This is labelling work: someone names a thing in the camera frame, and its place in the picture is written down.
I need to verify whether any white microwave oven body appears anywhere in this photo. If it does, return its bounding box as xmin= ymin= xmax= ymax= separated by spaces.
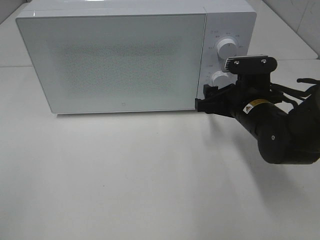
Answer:
xmin=15 ymin=0 xmax=257 ymax=99

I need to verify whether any white timer knob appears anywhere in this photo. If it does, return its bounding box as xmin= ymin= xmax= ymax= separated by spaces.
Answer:
xmin=209 ymin=71 xmax=237 ymax=89

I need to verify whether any white microwave door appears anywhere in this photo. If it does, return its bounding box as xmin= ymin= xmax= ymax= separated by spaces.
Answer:
xmin=16 ymin=14 xmax=206 ymax=114

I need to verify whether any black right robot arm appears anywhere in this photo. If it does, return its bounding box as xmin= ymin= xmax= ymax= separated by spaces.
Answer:
xmin=195 ymin=55 xmax=320 ymax=165

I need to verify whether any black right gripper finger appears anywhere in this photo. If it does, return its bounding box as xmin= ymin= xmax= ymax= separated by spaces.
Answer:
xmin=194 ymin=84 xmax=235 ymax=116
xmin=224 ymin=54 xmax=278 ymax=74

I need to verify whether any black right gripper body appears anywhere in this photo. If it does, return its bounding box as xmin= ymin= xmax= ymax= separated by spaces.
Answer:
xmin=219 ymin=73 xmax=275 ymax=120

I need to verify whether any upper white control knob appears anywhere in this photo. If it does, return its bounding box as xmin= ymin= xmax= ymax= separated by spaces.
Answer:
xmin=216 ymin=36 xmax=238 ymax=60

